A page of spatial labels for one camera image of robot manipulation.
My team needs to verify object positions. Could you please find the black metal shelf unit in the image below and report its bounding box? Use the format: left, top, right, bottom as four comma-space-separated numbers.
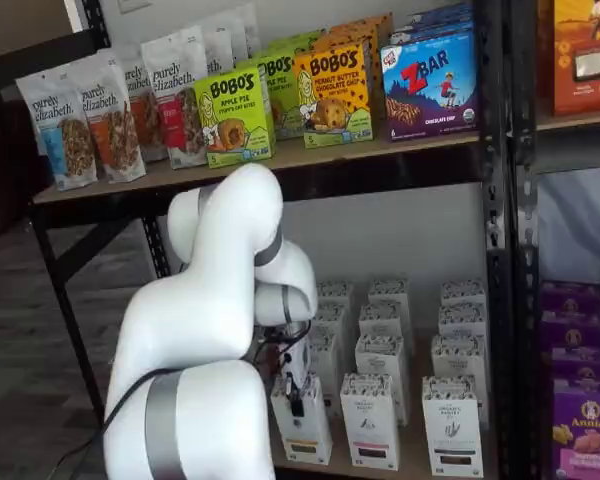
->
507, 0, 600, 480
27, 0, 514, 480

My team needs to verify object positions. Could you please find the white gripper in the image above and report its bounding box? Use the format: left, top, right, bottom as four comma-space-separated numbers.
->
281, 335, 311, 417

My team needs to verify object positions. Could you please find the blue label granola bag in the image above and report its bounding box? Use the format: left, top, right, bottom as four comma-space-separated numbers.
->
15, 63, 100, 192

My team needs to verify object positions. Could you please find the purple Annie's snack box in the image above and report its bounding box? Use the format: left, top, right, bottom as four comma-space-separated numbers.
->
551, 377, 600, 480
539, 312, 600, 352
547, 344, 600, 384
539, 279, 600, 321

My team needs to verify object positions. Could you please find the white box black strip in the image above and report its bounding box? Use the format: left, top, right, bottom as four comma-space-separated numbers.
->
421, 374, 485, 478

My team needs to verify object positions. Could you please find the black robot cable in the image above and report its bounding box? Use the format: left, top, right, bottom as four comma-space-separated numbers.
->
101, 319, 312, 431

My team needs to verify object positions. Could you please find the white purely elizabeth granola bag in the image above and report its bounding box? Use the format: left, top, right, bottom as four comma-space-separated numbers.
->
219, 2, 261, 66
179, 14, 236, 76
112, 42, 169, 164

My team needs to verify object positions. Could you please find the orange label granola bag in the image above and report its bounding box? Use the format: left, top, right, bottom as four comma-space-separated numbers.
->
74, 52, 147, 184

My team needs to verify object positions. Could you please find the red label granola bag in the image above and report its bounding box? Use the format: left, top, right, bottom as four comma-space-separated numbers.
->
140, 27, 209, 170

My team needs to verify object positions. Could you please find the yellow Bobo's peanut butter box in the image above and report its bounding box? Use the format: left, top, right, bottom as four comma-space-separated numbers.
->
292, 40, 375, 150
312, 22, 381, 134
329, 13, 395, 106

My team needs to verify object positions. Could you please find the white patterned pantry box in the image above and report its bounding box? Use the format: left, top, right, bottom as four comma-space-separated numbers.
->
307, 327, 343, 419
430, 333, 490, 431
367, 278, 412, 311
439, 279, 487, 309
315, 301, 354, 346
358, 302, 415, 356
354, 333, 411, 426
315, 281, 355, 307
437, 303, 489, 342

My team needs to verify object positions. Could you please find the orange Annie's box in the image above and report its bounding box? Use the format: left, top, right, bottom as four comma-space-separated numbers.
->
537, 0, 600, 117

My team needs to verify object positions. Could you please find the purple Z Bar box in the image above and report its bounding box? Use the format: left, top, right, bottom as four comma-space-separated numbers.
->
390, 12, 476, 44
404, 1, 475, 21
379, 30, 480, 143

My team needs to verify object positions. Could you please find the white box pink strip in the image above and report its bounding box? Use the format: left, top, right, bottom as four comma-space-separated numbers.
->
339, 372, 401, 472

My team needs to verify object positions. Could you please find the white box yellow strip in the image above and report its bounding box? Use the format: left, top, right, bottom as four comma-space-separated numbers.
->
270, 372, 334, 466

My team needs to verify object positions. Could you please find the green Bobo's apple pie box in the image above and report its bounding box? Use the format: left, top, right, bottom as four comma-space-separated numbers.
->
193, 64, 276, 170
267, 28, 327, 59
252, 49, 306, 142

